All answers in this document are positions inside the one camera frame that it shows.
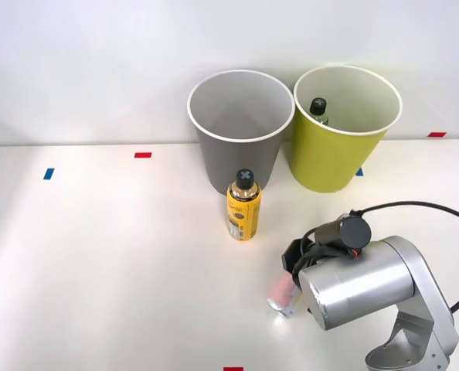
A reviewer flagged yellow-label black-capped bottle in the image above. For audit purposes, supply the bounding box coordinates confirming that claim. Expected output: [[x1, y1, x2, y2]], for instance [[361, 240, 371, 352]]
[[226, 168, 263, 243]]

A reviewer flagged grey plastic waste bin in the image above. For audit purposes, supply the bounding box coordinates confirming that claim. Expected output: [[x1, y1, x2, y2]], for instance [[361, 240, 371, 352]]
[[186, 69, 296, 195]]

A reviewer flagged yellow-green plastic waste bin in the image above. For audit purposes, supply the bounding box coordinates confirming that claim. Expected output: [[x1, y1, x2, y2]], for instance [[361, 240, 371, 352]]
[[288, 65, 403, 194]]

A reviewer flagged pink drink can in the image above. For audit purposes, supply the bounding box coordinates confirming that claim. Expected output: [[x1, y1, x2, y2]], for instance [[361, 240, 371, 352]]
[[267, 270, 304, 321]]

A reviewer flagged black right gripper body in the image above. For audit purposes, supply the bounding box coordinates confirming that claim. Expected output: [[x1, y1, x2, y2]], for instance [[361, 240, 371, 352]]
[[281, 237, 316, 280]]

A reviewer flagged clear black-capped plastic bottle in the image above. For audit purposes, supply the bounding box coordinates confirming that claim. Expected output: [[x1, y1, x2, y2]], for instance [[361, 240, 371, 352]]
[[308, 97, 332, 127]]

